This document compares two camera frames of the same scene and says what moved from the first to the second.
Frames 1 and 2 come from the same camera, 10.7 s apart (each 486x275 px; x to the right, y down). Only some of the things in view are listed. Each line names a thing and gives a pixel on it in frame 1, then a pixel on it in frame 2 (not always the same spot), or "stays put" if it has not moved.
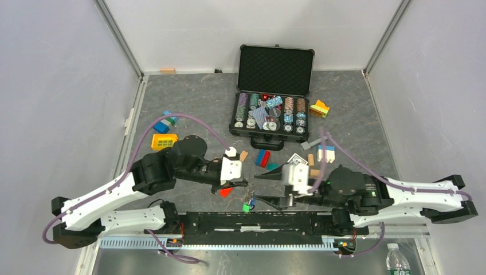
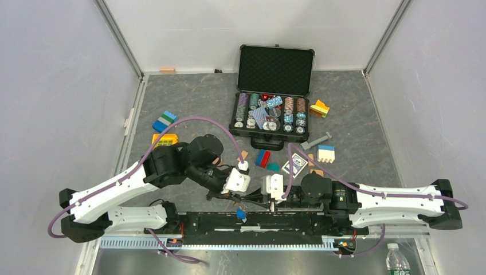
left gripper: x=227 y=184 to x=232 y=196
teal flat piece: x=271 y=166 stays put
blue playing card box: x=297 y=159 stays put
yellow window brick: x=163 y=140 stays put
